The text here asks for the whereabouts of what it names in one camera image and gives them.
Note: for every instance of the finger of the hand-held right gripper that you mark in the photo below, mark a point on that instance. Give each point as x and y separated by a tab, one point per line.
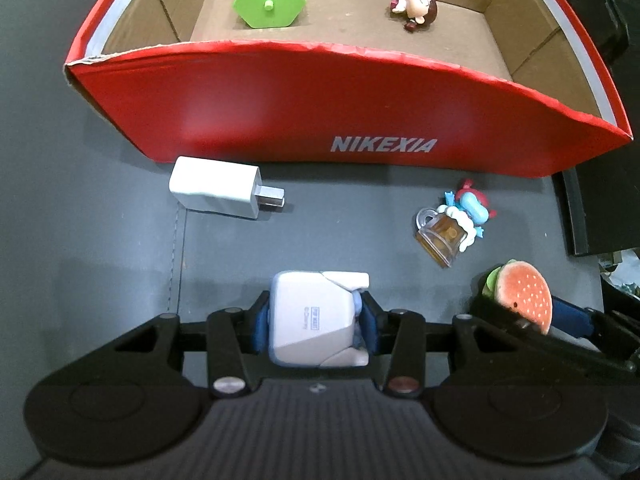
572	317
505	317

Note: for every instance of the burger toy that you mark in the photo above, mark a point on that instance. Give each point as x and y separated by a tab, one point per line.
525	290

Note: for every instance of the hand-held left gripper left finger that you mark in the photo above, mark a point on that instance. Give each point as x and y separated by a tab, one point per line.
261	322

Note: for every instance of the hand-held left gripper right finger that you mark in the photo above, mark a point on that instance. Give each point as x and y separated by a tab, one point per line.
367	322

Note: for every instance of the grey desk mat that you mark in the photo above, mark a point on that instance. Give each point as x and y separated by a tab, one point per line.
350	240

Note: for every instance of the brown-haired doll figurine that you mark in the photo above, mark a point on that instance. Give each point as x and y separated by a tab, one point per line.
417	5

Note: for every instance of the blue figurine with beer mug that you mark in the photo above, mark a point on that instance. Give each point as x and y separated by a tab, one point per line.
472	205

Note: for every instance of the red cardboard shoe box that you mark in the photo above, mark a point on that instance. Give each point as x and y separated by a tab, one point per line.
250	110

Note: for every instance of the white wall charger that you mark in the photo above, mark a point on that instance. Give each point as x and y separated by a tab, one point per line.
215	185

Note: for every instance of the white and blue cube toy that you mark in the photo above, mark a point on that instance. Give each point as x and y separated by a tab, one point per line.
310	320

